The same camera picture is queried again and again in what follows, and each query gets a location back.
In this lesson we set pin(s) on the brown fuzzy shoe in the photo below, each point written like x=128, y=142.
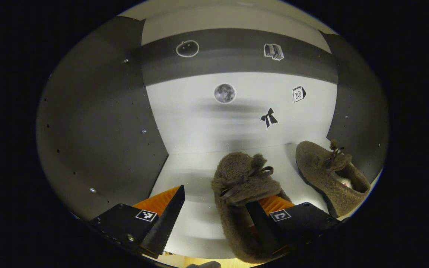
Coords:
x=318, y=167
x=237, y=175

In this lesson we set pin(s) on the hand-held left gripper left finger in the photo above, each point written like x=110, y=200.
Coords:
x=168, y=223

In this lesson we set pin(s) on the grey shoe cabinet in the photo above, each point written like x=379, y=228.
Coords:
x=199, y=123

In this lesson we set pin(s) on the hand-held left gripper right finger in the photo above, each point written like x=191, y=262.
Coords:
x=304, y=223

